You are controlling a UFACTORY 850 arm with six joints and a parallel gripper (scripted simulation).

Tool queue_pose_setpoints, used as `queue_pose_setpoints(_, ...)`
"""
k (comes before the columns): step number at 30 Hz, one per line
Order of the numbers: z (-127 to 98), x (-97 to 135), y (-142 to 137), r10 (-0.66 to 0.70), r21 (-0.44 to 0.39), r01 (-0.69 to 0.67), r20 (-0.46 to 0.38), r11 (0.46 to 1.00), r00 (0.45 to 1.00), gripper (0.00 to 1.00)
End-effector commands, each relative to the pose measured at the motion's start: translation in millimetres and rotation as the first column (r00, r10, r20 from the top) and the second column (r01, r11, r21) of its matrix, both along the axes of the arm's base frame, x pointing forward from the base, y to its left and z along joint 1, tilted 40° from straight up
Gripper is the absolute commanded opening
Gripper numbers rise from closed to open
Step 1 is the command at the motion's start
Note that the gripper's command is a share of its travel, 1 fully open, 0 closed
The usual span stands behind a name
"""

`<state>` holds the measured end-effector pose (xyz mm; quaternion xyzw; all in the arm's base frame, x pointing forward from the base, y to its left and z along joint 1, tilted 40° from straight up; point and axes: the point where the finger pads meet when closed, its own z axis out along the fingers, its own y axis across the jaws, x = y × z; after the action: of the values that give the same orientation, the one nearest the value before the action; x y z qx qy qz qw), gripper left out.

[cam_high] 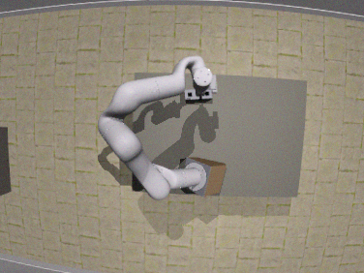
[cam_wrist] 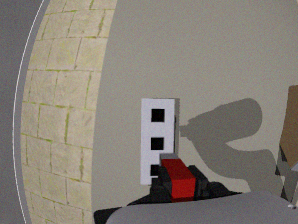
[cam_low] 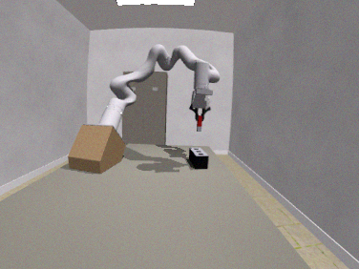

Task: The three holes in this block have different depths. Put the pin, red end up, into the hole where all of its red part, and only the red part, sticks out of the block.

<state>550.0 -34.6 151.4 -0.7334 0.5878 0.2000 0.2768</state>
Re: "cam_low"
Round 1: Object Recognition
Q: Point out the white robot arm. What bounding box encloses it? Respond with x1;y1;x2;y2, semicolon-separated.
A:
96;45;220;130

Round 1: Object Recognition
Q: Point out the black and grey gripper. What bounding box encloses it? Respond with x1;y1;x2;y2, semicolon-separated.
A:
190;90;211;121

